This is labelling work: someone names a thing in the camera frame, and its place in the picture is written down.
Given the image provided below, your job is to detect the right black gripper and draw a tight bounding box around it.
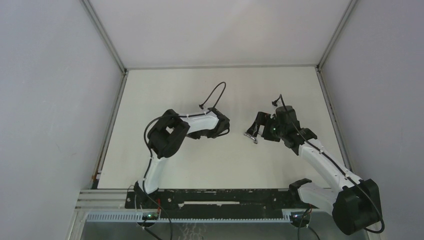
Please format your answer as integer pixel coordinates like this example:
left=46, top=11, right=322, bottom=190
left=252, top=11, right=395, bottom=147
left=246, top=112, right=286, bottom=143

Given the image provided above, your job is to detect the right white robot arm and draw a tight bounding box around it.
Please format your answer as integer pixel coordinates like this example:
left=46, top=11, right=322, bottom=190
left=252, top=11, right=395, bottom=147
left=244, top=106, right=385, bottom=235

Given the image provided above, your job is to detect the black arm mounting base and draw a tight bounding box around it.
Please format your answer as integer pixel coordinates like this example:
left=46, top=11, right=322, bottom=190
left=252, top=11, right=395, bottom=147
left=124, top=187, right=310, bottom=219

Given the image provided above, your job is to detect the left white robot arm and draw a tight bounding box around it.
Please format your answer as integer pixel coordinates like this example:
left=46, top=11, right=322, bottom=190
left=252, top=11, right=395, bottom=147
left=134, top=107, right=230, bottom=209

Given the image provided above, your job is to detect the right green circuit board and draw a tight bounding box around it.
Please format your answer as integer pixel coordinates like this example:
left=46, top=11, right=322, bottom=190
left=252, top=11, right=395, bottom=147
left=290, top=213, right=311, bottom=222

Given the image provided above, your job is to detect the green circuit board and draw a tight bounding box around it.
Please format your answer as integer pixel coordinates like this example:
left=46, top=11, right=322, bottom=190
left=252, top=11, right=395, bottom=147
left=142, top=212, right=160, bottom=221
left=290, top=213, right=311, bottom=222

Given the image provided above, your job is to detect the left green circuit board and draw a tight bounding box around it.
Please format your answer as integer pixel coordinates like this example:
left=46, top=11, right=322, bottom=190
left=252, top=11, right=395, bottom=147
left=142, top=212, right=160, bottom=221

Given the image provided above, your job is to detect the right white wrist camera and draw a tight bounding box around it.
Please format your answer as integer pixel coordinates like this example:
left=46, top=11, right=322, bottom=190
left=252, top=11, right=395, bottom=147
left=271, top=99, right=282, bottom=108

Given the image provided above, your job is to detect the right black camera cable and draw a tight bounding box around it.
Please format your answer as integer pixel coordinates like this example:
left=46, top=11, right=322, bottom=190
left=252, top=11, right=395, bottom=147
left=277, top=94, right=386, bottom=235

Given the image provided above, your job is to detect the white slotted cable duct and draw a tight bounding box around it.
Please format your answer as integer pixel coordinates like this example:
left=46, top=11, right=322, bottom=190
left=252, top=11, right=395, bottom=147
left=86, top=211, right=300, bottom=223

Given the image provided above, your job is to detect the aluminium enclosure frame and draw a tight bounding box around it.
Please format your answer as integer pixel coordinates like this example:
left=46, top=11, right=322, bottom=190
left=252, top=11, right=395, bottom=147
left=66, top=0, right=385, bottom=240

